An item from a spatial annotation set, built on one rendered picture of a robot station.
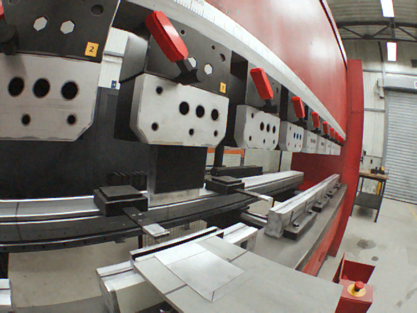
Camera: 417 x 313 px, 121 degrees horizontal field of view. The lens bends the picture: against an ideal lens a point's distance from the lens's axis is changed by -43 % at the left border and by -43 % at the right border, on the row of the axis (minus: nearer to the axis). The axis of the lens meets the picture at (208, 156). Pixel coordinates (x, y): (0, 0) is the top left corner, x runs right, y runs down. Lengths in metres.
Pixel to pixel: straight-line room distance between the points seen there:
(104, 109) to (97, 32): 0.58
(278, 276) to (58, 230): 0.48
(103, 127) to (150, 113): 0.56
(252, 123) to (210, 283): 0.28
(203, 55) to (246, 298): 0.33
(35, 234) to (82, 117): 0.39
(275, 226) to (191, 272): 0.47
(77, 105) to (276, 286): 0.32
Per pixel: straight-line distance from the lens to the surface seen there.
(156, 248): 0.36
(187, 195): 0.35
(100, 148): 0.78
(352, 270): 0.87
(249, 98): 0.38
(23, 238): 0.56
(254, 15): 0.46
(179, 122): 0.25
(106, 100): 0.79
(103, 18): 0.24
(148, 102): 0.23
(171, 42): 0.22
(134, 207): 0.51
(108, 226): 0.57
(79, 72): 0.21
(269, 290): 0.29
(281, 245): 0.69
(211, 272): 0.31
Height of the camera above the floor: 1.19
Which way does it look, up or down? 5 degrees down
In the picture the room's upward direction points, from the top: 6 degrees clockwise
